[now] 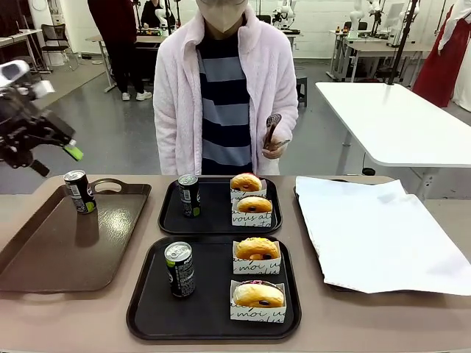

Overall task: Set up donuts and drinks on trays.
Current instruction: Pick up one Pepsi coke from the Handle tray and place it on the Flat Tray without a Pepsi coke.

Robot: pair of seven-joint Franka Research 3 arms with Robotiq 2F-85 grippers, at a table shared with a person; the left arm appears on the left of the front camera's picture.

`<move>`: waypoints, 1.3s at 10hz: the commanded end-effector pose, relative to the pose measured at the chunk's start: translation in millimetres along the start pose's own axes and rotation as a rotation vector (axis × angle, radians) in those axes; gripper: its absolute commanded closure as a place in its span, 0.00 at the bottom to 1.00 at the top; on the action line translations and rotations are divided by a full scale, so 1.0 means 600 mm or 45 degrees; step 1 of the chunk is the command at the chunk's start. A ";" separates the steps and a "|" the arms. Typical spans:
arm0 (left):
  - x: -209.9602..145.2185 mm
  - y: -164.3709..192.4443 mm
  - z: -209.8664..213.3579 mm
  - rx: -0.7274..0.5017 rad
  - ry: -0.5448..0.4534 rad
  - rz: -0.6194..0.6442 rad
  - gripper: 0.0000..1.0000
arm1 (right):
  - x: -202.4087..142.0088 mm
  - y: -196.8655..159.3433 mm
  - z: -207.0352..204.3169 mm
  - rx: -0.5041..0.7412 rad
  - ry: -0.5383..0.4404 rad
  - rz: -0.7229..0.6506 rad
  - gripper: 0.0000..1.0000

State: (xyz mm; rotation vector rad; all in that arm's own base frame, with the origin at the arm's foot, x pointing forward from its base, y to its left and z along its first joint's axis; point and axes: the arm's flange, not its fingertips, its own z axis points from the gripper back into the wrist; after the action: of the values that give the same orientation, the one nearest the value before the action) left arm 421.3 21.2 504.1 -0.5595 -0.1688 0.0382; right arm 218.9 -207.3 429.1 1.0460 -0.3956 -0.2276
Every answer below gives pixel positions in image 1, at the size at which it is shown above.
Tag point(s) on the standing person in dark clothes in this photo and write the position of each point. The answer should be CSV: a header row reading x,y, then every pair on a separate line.
x,y
117,36

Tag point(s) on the bread in wrapper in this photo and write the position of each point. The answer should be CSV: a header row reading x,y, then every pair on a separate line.
x,y
255,267
257,195
252,220
257,315

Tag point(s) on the gray background work table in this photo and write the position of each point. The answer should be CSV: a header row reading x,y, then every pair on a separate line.
x,y
379,48

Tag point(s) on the bread in wrapper near back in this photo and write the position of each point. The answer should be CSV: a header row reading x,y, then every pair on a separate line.
x,y
255,267

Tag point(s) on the bread in wrapper far back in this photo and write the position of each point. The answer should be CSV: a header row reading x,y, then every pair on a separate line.
x,y
257,195

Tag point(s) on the person's left hand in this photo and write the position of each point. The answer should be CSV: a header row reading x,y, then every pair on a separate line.
x,y
274,152

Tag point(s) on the background person in black top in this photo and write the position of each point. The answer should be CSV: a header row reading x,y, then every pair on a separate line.
x,y
149,14

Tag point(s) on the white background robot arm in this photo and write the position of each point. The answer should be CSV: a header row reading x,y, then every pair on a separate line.
x,y
285,11
355,18

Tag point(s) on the black plastic serving tray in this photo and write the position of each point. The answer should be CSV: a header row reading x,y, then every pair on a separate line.
x,y
213,312
217,217
336,287

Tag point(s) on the black office chair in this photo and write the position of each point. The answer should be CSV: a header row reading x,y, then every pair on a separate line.
x,y
55,36

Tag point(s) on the white rectangular table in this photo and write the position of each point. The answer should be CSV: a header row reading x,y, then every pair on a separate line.
x,y
397,121

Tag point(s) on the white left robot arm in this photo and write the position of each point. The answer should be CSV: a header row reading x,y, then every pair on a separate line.
x,y
13,71

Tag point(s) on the light wooden side table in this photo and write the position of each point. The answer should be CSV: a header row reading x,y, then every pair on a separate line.
x,y
18,35

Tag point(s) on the beige face mask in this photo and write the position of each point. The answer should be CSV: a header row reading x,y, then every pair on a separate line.
x,y
221,14

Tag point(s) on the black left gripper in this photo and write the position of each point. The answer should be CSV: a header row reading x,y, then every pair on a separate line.
x,y
18,125

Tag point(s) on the dark metal serving tongs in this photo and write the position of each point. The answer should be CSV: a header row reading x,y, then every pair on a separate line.
x,y
271,128

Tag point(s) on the brown plastic serving tray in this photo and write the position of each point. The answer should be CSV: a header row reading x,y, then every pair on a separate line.
x,y
48,250

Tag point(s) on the black stool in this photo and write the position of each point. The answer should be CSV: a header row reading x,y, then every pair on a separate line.
x,y
301,86

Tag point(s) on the person's left forearm pink sleeve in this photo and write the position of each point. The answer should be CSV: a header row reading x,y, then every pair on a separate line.
x,y
290,128

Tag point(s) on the bread in wrapper far front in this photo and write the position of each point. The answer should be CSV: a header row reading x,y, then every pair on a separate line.
x,y
252,220

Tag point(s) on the black slanted stand pole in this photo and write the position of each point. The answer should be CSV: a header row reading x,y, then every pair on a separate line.
x,y
403,44

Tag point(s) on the large white paper sheet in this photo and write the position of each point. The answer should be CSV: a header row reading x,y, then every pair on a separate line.
x,y
368,239

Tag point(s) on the black green drink can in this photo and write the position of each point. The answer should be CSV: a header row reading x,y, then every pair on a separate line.
x,y
189,200
180,276
82,198

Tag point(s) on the gray desk with black equipment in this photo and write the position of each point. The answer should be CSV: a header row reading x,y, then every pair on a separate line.
x,y
110,38

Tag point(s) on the person in pink fleece jacket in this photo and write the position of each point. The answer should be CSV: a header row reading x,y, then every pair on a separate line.
x,y
176,92

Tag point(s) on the bread in wrapper near front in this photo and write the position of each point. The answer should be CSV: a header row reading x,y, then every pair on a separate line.
x,y
257,315

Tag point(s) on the person's right forearm pink sleeve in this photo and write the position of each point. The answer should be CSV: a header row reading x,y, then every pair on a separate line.
x,y
163,147

